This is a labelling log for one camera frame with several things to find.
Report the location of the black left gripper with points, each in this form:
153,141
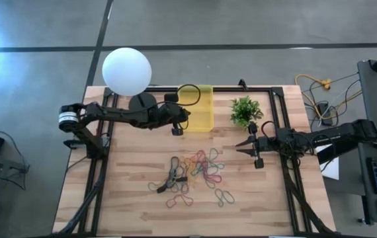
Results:
172,115

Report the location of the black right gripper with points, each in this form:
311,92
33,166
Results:
266,144

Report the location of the yellow rubber band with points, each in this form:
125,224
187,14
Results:
193,180
185,162

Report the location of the thin black rubber band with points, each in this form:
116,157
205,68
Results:
172,165

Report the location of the wide black rubber band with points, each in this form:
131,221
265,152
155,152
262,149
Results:
161,189

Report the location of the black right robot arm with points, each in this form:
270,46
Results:
334,134

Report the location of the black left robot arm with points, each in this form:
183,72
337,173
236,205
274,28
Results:
115,114

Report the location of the yellow translucent plastic bin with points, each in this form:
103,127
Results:
201,115

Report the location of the green potted plant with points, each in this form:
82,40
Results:
244,110

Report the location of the black clamp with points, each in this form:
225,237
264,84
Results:
242,84

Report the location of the white globe table lamp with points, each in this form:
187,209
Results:
125,71

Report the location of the black power brick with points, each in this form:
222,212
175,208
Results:
324,114

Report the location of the white paper sheet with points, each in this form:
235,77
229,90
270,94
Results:
332,168

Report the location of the dark grey side stand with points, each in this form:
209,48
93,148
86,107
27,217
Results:
0,161

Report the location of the black aluminium frame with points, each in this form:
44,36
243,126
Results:
228,89

